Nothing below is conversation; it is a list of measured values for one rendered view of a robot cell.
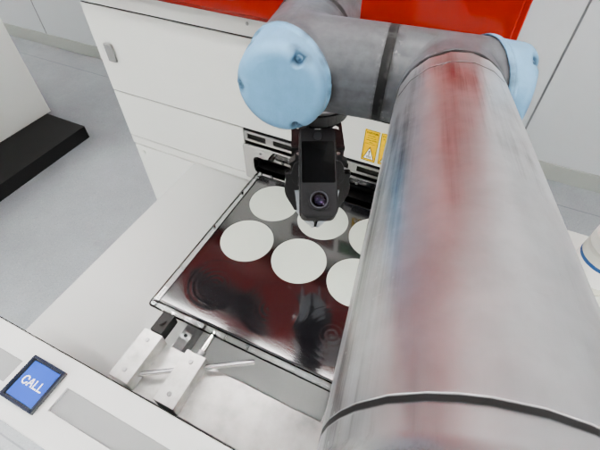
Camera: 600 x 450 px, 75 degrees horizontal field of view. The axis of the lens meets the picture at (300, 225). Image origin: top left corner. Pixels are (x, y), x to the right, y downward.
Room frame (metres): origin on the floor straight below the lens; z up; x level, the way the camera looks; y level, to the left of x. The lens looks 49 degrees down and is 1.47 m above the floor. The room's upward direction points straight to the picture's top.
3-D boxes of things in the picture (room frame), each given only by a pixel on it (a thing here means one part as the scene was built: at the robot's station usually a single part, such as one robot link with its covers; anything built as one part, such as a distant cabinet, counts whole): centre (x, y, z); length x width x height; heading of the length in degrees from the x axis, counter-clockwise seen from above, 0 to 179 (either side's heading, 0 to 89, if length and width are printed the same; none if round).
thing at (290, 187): (0.41, 0.00, 1.09); 0.05 x 0.02 x 0.09; 91
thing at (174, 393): (0.21, 0.17, 0.89); 0.08 x 0.03 x 0.03; 154
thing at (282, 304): (0.42, 0.00, 0.90); 0.34 x 0.34 x 0.01; 64
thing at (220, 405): (0.17, 0.10, 0.87); 0.36 x 0.08 x 0.03; 64
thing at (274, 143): (0.62, -0.08, 0.96); 0.44 x 0.01 x 0.02; 64
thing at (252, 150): (0.62, -0.07, 0.89); 0.44 x 0.02 x 0.10; 64
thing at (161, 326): (0.29, 0.22, 0.90); 0.04 x 0.02 x 0.03; 154
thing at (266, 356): (0.26, 0.08, 0.90); 0.38 x 0.01 x 0.01; 64
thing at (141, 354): (0.24, 0.24, 0.89); 0.08 x 0.03 x 0.03; 154
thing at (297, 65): (0.32, -0.01, 1.31); 0.11 x 0.11 x 0.08; 74
